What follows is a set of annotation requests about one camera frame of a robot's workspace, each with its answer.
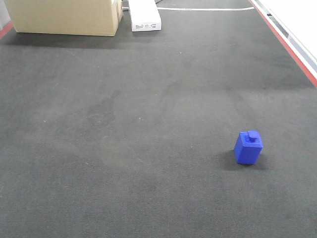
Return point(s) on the white long carton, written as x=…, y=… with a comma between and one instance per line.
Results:
x=144, y=15

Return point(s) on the large cardboard box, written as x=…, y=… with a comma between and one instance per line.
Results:
x=69, y=17

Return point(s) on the blue plastic box part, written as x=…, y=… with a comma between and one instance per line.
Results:
x=248, y=147

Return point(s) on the white cable strip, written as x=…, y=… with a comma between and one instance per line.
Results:
x=205, y=9

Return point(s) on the white red conveyor side rail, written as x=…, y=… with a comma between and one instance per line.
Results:
x=294, y=23

